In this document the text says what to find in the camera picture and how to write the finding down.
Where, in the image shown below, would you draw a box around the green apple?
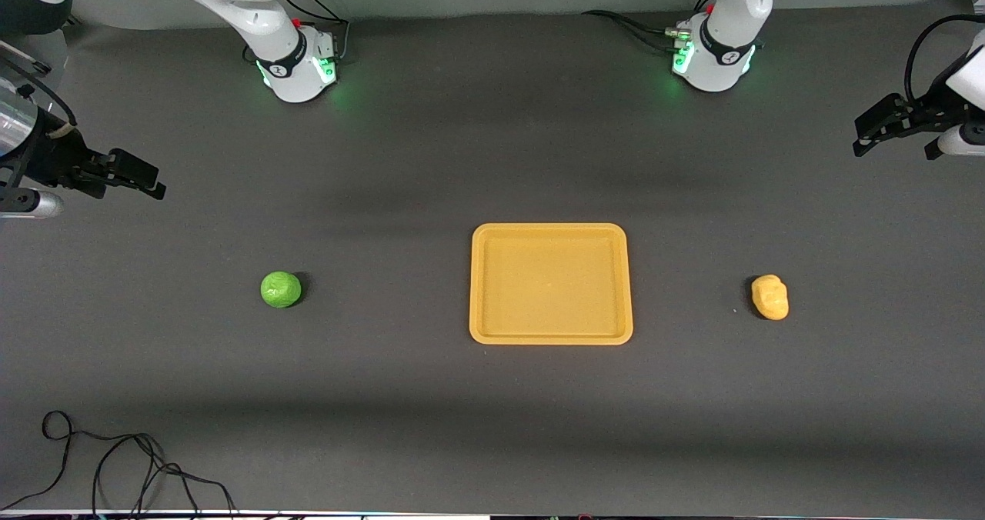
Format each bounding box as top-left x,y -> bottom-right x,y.
260,271 -> 302,308

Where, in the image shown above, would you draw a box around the yellow potato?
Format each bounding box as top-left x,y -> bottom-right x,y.
751,274 -> 790,322

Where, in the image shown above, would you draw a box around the orange plastic tray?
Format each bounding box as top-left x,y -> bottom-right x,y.
469,222 -> 634,346

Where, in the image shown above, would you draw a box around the black left arm hose cable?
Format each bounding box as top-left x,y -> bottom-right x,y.
903,14 -> 985,107

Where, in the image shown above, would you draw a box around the black arm hose cable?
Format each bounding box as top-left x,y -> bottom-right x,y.
0,57 -> 78,128
903,14 -> 985,107

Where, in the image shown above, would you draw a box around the black right arm hose cable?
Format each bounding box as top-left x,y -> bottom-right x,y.
0,57 -> 78,128

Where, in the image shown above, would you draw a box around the black right arm base cable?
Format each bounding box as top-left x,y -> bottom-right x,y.
283,0 -> 352,65

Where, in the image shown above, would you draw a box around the black arm base cable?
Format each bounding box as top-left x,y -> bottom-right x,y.
283,0 -> 352,65
581,0 -> 720,53

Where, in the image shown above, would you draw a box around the thin black loose cable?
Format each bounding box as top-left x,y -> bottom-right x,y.
0,410 -> 236,518

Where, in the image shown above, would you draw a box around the black left arm base cable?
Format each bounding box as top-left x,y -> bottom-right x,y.
581,0 -> 720,53

